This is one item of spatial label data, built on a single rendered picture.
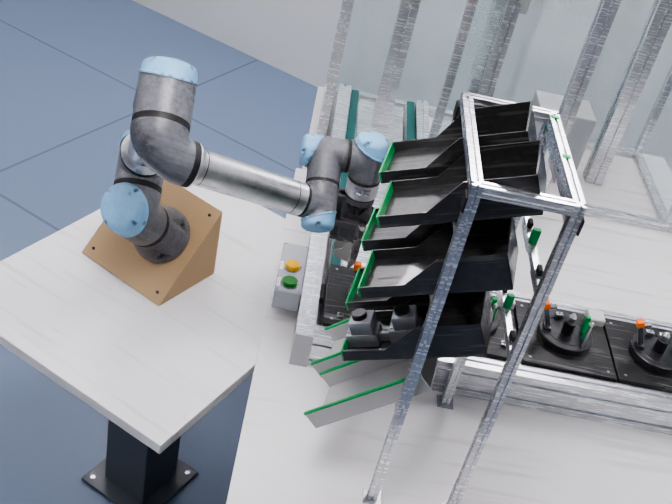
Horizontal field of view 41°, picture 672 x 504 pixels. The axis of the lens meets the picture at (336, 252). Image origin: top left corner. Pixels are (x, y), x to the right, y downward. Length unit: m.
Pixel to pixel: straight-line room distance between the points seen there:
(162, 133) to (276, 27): 3.79
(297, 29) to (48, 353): 3.60
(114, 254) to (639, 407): 1.38
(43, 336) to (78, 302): 0.14
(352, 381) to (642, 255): 1.39
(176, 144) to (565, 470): 1.15
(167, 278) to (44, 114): 2.61
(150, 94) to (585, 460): 1.29
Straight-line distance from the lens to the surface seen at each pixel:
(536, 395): 2.26
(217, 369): 2.14
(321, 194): 1.93
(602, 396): 2.28
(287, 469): 1.97
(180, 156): 1.77
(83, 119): 4.78
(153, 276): 2.32
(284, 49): 5.52
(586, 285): 2.79
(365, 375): 1.91
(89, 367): 2.13
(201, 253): 2.31
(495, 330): 2.27
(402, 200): 1.61
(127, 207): 2.14
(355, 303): 1.84
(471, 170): 1.48
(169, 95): 1.79
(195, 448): 3.11
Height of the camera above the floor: 2.36
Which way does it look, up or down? 36 degrees down
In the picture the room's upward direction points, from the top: 13 degrees clockwise
